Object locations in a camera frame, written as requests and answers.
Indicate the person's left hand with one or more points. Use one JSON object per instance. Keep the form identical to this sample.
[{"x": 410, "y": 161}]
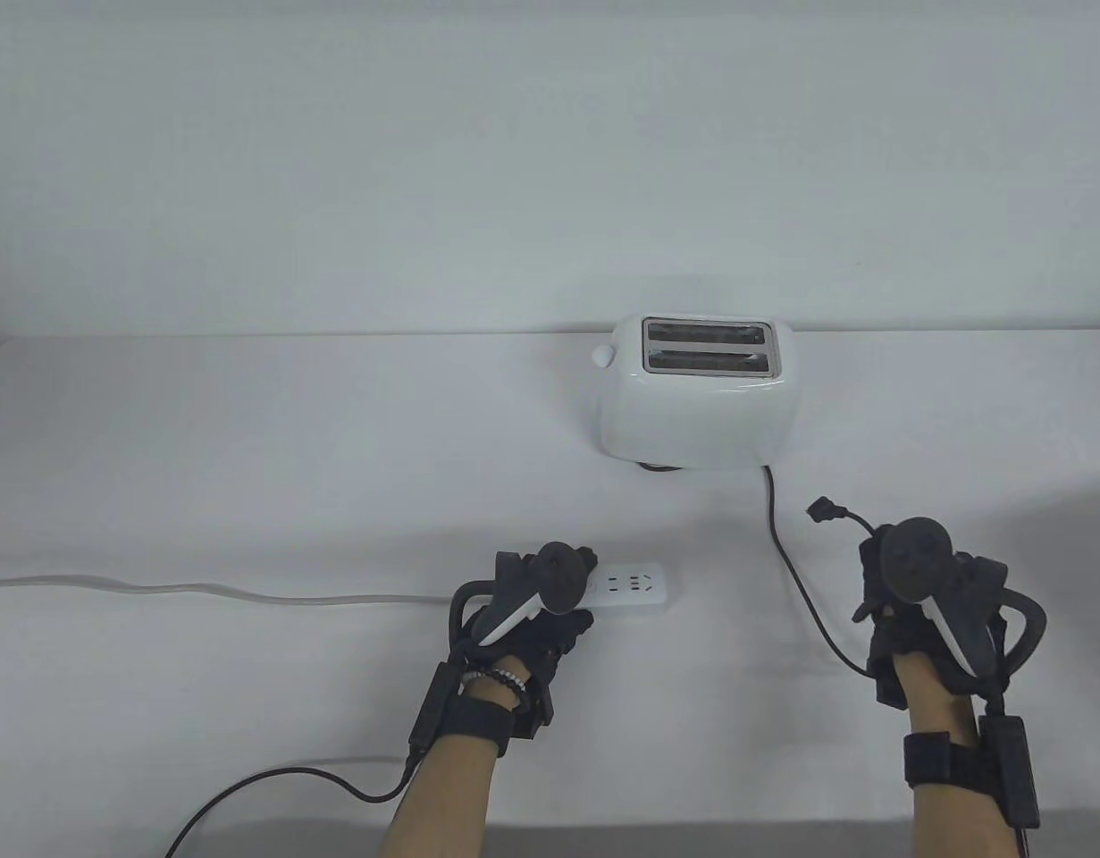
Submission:
[{"x": 536, "y": 639}]

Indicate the person's right hand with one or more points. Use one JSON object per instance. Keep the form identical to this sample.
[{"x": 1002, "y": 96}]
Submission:
[{"x": 887, "y": 666}]

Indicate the white power strip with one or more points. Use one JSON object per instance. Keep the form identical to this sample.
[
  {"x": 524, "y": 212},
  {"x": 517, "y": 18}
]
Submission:
[{"x": 643, "y": 601}]

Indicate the white two-slot toaster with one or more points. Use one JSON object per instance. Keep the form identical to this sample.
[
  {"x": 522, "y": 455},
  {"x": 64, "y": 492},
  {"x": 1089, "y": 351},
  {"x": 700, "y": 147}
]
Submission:
[{"x": 692, "y": 420}]

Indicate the person's right forearm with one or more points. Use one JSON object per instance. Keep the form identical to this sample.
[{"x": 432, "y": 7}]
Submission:
[{"x": 952, "y": 822}]

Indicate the person's left forearm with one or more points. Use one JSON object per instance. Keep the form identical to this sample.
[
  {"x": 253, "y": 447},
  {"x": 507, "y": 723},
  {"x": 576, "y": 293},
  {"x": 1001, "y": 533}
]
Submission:
[{"x": 442, "y": 795}]

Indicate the black controller with white stripe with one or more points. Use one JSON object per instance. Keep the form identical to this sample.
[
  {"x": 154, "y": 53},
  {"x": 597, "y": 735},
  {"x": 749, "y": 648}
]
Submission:
[
  {"x": 558, "y": 576},
  {"x": 916, "y": 559}
]

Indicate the black wrist sensor box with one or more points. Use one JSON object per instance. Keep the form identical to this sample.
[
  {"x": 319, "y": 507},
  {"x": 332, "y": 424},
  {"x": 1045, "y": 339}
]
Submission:
[
  {"x": 433, "y": 710},
  {"x": 1012, "y": 773}
]

